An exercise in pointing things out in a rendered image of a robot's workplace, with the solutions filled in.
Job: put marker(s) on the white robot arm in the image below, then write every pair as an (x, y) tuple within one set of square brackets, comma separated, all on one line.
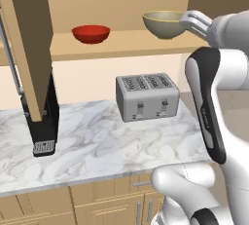
[(233, 170)]

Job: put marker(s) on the grey-green bowl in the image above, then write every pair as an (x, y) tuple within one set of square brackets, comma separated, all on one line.
[(162, 26)]

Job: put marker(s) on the black coffee machine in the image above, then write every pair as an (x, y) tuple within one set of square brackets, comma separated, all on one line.
[(45, 131)]

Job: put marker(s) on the wooden base cupboard door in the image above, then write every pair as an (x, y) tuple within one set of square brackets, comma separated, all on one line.
[(107, 211), (157, 209)]

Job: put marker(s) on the silver four-slot toaster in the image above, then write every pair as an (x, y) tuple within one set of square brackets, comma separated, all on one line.
[(147, 100)]

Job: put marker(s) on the wooden open shelf cupboard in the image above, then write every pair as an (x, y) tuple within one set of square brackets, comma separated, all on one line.
[(129, 44)]

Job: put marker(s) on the red bowl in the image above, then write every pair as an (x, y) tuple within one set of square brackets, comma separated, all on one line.
[(90, 34)]

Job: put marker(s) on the wooden drawer front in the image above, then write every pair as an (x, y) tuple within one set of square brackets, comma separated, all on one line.
[(142, 178), (43, 203), (100, 191)]

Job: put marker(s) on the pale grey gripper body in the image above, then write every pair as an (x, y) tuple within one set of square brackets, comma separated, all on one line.
[(196, 21)]

